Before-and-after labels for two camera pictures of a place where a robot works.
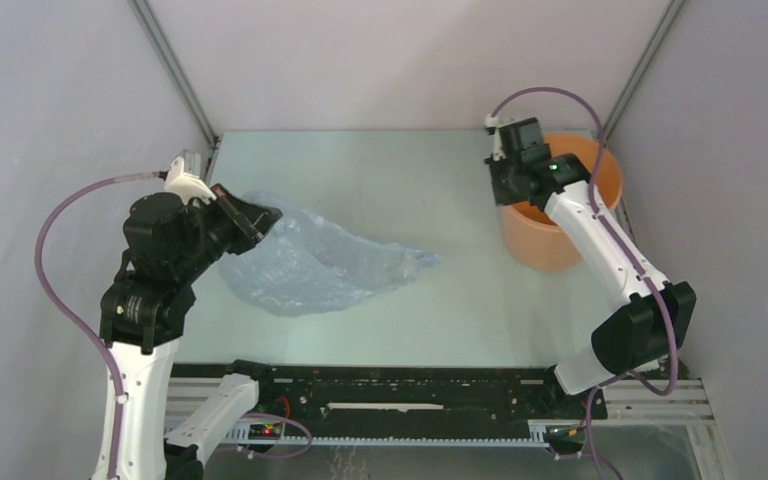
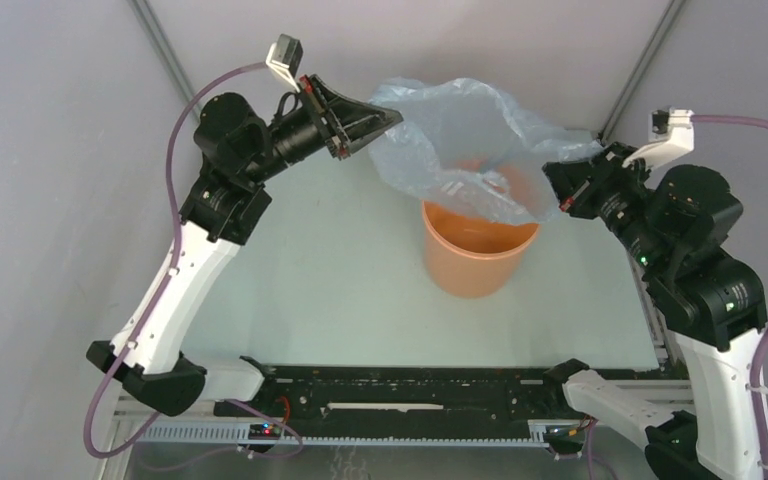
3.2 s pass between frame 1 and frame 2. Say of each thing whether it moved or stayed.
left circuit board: stayed
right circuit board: stayed
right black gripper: moved
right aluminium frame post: stayed
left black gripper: moved
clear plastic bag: moved
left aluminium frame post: stayed
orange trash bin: moved
